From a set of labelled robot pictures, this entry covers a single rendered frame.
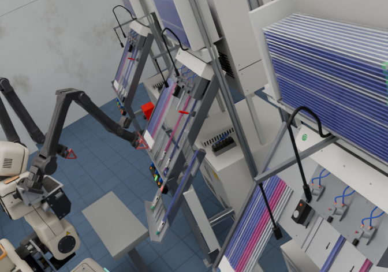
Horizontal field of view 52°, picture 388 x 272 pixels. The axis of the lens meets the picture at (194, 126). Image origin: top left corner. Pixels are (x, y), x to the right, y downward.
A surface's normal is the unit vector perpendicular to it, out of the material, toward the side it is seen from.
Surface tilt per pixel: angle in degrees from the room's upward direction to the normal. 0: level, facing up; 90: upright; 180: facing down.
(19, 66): 90
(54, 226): 90
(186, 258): 0
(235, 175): 90
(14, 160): 90
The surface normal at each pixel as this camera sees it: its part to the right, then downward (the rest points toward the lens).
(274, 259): -0.34, -0.82
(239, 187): 0.33, 0.36
